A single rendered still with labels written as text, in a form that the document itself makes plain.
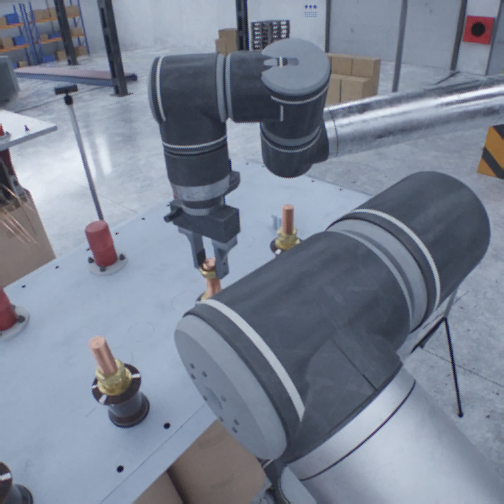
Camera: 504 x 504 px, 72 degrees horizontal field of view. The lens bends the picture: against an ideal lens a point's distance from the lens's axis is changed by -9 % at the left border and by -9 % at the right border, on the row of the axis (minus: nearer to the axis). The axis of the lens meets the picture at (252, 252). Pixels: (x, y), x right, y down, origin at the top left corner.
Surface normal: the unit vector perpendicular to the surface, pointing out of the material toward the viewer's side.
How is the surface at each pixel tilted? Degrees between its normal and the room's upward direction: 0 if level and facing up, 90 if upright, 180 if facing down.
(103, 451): 0
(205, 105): 103
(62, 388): 0
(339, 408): 34
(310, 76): 44
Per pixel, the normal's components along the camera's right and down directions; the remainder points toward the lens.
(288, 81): -0.08, -0.15
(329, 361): 0.05, -0.46
